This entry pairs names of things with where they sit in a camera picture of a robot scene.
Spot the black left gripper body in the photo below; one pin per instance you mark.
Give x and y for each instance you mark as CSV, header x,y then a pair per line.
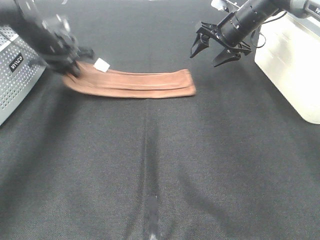
x,y
57,47

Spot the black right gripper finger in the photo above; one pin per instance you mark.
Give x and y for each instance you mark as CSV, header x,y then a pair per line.
x,y
201,42
225,56

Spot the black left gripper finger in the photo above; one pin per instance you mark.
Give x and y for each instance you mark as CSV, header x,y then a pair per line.
x,y
73,69
84,53

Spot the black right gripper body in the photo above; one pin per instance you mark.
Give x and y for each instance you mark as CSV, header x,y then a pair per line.
x,y
228,33

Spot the brown terry towel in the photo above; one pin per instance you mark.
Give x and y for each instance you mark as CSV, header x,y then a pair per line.
x,y
98,79

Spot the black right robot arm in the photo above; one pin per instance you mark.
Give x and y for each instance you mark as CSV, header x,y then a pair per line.
x,y
242,21

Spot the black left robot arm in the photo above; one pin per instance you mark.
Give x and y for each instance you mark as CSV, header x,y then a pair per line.
x,y
23,17

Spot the grey perforated laundry basket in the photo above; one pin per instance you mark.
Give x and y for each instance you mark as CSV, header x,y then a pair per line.
x,y
17,78

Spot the white plastic bin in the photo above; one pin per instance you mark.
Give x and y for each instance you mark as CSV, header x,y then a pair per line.
x,y
290,57

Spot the black table mat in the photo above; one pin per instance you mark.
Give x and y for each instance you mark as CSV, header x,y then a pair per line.
x,y
233,162

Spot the black tape strip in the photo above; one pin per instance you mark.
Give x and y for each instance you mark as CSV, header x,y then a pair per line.
x,y
153,217

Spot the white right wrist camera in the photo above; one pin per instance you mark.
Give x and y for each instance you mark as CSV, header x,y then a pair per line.
x,y
220,5

